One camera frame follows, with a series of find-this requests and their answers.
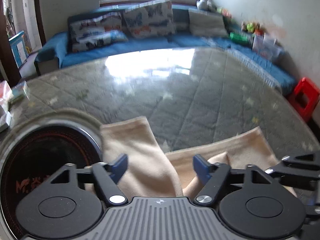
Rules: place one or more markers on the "pink tissue pack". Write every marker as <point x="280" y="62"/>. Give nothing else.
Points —
<point x="5" y="96"/>

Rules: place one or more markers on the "red plastic stool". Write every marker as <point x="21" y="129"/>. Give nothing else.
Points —
<point x="304" y="98"/>

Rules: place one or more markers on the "green toy on sofa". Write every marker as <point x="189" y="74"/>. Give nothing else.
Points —
<point x="240" y="39"/>

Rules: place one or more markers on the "butterfly print cushion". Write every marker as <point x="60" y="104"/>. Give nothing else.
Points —
<point x="153" y="18"/>
<point x="97" y="32"/>

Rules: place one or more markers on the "white plush toy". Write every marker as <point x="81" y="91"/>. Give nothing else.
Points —
<point x="205" y="5"/>

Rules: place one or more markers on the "butterfly print cushion left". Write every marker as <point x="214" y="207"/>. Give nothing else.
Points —
<point x="97" y="32"/>

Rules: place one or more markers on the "beige grey cushion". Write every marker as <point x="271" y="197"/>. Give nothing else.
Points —
<point x="206" y="24"/>

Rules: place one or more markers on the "clear plastic storage box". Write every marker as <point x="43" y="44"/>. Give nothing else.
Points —
<point x="267" y="48"/>

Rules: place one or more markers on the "blue sofa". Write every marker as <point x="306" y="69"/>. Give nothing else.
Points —
<point x="57" y="52"/>

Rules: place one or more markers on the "butterfly print cushion right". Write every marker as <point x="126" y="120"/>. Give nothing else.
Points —
<point x="153" y="18"/>

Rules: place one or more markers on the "blue white small cabinet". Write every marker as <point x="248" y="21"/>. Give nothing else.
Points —
<point x="18" y="48"/>

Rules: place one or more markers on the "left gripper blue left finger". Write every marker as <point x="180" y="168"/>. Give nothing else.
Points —
<point x="118" y="167"/>

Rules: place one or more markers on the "cream knit garment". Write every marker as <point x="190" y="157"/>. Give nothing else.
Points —
<point x="153" y="173"/>

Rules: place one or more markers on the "round black induction hob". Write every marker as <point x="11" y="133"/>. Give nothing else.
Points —
<point x="35" y="157"/>

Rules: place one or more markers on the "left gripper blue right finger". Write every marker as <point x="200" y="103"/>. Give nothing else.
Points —
<point x="202" y="168"/>

